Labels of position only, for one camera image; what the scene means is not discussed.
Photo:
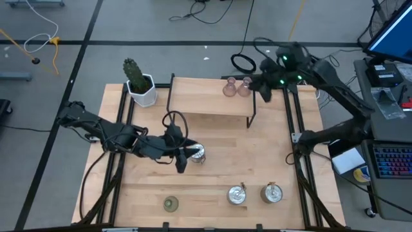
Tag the small black computer box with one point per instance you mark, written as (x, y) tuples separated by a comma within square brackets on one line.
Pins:
[(384, 75)]

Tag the grey side table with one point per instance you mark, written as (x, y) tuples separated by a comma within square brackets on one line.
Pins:
[(392, 199)]

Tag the grey cart base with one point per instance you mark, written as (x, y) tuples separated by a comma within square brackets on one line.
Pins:
[(16, 76)]

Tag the black chair base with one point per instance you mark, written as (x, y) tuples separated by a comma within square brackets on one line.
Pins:
[(4, 108)]

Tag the yellow and blue round object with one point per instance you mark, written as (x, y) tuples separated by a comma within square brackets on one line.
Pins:
[(362, 175)]

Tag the silver tin can with twine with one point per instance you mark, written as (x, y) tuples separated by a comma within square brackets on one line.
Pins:
[(198, 154), (271, 194), (236, 196)]

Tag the green cactus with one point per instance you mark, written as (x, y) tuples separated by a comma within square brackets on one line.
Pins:
[(135, 75)]

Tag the backlit rainbow keyboard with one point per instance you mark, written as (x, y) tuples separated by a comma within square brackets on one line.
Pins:
[(392, 161)]

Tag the grey desk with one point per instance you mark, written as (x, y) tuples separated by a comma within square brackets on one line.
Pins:
[(386, 129)]

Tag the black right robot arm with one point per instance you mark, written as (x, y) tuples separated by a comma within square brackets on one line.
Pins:
[(338, 83)]

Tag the wooden shelf with black legs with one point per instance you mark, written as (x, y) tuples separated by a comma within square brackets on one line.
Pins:
[(206, 96)]

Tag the white hexagonal plant pot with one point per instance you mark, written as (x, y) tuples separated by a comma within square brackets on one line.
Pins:
[(145, 98)]

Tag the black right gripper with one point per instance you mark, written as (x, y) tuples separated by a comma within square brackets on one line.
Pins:
[(273, 75)]

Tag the green glass candle holder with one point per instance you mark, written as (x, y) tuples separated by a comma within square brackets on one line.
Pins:
[(171, 204)]

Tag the small red object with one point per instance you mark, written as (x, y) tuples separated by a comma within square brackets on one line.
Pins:
[(407, 103)]

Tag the grey metal bracket plate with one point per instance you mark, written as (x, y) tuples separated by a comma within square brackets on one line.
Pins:
[(296, 137)]

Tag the black aluminium frame rails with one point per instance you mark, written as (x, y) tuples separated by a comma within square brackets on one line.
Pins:
[(300, 180), (122, 96)]

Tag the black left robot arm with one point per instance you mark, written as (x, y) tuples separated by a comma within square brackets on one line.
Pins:
[(96, 125)]

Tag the long black table-edge rail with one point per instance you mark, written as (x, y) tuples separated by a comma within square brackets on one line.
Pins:
[(225, 230)]

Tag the small black floor puck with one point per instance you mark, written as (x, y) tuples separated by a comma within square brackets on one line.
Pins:
[(35, 60)]

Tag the white cardboard box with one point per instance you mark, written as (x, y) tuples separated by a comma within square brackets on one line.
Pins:
[(347, 160)]

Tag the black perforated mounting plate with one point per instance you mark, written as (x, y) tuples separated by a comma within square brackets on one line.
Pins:
[(224, 77)]

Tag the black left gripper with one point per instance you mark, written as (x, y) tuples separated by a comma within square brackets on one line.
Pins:
[(164, 148)]

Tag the clear plastic bag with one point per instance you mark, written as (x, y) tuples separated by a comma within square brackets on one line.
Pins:
[(387, 103)]

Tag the computer monitor with blue screen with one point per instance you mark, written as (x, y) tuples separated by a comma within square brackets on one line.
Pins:
[(392, 38)]

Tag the black floor fan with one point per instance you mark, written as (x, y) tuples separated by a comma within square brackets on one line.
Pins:
[(381, 13)]

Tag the pink ribbed glass candle holder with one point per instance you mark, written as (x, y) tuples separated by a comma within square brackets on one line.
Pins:
[(244, 91), (229, 90)]

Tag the black caster wheel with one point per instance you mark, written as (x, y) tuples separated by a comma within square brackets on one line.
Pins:
[(370, 212)]

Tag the small black rail-mounted box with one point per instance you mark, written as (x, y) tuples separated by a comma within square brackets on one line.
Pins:
[(259, 227), (166, 226)]

